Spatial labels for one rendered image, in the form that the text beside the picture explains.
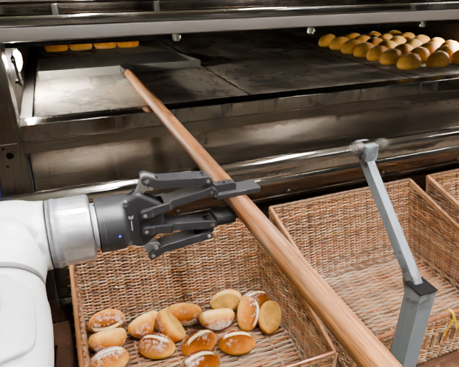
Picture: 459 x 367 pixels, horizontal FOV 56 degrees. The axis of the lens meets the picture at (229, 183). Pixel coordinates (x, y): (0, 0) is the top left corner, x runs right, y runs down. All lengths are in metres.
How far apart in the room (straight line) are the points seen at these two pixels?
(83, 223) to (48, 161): 0.62
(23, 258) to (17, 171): 0.64
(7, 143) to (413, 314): 0.96
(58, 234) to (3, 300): 0.13
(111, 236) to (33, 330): 0.16
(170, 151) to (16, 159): 0.38
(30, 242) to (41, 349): 0.13
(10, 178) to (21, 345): 0.75
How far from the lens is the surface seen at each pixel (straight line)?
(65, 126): 1.12
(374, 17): 1.18
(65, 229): 0.57
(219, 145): 1.24
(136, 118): 1.13
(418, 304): 0.94
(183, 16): 0.96
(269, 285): 1.33
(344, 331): 0.44
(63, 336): 1.37
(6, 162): 1.15
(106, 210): 0.58
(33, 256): 0.55
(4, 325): 0.46
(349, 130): 1.44
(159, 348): 1.21
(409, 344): 1.01
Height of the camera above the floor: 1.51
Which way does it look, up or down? 27 degrees down
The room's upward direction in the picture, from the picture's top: straight up
